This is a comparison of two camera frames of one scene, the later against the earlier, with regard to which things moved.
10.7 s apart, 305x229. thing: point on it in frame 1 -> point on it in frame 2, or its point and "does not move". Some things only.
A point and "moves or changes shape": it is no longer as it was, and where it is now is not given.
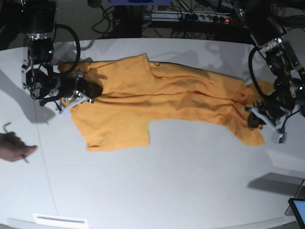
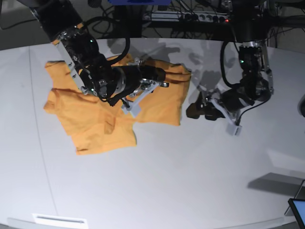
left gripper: [72, 88] -> [128, 87]
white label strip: [49, 219] does not move
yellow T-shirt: [137, 90] moves or changes shape
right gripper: [273, 109] -> [230, 103]
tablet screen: [298, 206] does not move
